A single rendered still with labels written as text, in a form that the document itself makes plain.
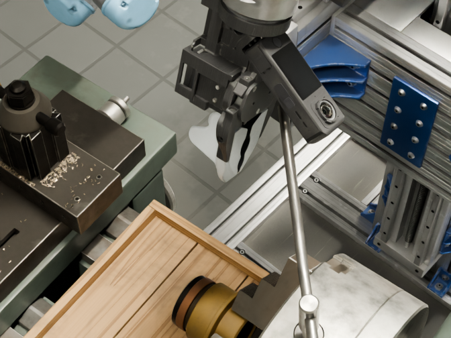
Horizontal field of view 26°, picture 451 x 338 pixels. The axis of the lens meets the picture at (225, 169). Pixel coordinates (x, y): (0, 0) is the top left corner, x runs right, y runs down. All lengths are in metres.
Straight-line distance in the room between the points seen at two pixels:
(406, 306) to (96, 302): 0.55
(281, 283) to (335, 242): 1.17
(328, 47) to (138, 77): 1.39
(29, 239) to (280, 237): 0.99
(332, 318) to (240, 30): 0.37
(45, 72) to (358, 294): 0.82
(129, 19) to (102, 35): 1.73
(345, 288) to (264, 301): 0.12
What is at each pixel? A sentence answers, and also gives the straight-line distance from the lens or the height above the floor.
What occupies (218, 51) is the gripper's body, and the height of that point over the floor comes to 1.51.
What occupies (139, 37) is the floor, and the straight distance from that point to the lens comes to 3.08.
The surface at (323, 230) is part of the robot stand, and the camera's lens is 2.40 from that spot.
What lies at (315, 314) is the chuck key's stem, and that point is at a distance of 1.04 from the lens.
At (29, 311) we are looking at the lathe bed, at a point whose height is 0.86.
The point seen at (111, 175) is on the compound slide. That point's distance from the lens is 1.49.
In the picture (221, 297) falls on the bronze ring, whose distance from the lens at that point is 1.26.
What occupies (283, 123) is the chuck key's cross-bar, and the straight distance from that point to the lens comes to 1.11.
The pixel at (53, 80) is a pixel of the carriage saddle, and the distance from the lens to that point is 1.75.
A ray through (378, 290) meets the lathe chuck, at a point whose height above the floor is 1.21.
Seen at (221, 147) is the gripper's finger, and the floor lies 1.44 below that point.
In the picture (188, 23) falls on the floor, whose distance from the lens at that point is 3.11.
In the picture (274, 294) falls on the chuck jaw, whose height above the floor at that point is 1.16.
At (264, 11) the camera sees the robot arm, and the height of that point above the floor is 1.59.
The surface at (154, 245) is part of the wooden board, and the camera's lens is 1.58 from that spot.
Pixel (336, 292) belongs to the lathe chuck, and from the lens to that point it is 1.15.
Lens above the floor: 2.23
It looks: 54 degrees down
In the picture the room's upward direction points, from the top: straight up
